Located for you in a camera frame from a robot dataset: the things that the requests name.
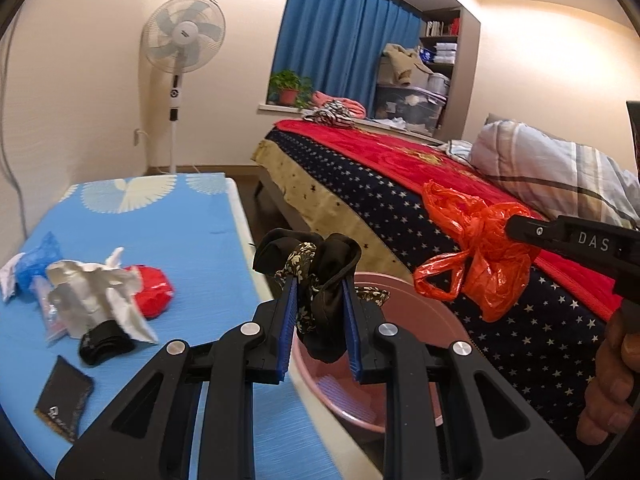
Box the black rolled strap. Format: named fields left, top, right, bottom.
left=78, top=321, right=137, bottom=367

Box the red blanket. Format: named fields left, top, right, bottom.
left=272, top=119, right=640, bottom=322

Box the orange plastic bag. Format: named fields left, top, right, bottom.
left=413, top=181, right=548, bottom=323

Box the potted green plant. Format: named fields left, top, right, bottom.
left=267, top=69, right=316, bottom=112

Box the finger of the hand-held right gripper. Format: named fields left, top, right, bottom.
left=504, top=214, right=623, bottom=286

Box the pink plastic basin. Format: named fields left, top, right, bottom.
left=290, top=271, right=473, bottom=433

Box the red plastic bag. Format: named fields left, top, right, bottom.
left=122, top=265, right=177, bottom=319

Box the blue plastic bag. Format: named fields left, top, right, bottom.
left=15, top=231, right=64, bottom=296

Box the white crumpled tissue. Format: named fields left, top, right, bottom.
left=92, top=247, right=162, bottom=346

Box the light striped cloth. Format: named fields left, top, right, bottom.
left=439, top=140, right=477, bottom=167

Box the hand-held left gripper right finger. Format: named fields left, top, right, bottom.
left=341, top=277, right=587, bottom=480

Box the clear storage box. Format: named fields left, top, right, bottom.
left=374, top=82, right=448, bottom=132

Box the small white tissue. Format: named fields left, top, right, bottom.
left=0, top=252, right=27, bottom=304

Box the blue curtain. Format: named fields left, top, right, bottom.
left=272, top=0, right=424, bottom=122

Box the black floral cloth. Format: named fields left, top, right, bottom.
left=252, top=228, right=394, bottom=365

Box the plaid pillow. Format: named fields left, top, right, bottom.
left=470, top=120, right=640, bottom=232

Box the black flat packet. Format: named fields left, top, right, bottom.
left=34, top=355, right=95, bottom=444

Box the blue table mat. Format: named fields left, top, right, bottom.
left=0, top=174, right=342, bottom=480

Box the white standing fan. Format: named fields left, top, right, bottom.
left=141, top=0, right=227, bottom=176

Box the pink cloth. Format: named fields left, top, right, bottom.
left=312, top=91, right=367, bottom=118

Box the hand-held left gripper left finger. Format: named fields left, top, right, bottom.
left=55, top=276, right=299, bottom=480

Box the clear plastic packet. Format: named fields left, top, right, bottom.
left=30, top=277, right=69, bottom=345

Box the wall bookshelf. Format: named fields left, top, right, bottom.
left=419, top=7, right=463, bottom=137

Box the person's right hand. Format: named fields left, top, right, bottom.
left=576, top=305, right=640, bottom=447

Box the beige garment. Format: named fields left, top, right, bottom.
left=382, top=42, right=427, bottom=86

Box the silver foil wrapper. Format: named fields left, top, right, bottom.
left=45, top=259, right=109, bottom=342

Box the grey lidded container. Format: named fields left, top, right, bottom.
left=425, top=72, right=451, bottom=96

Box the black white striped cloth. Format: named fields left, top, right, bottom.
left=302, top=101, right=359, bottom=129

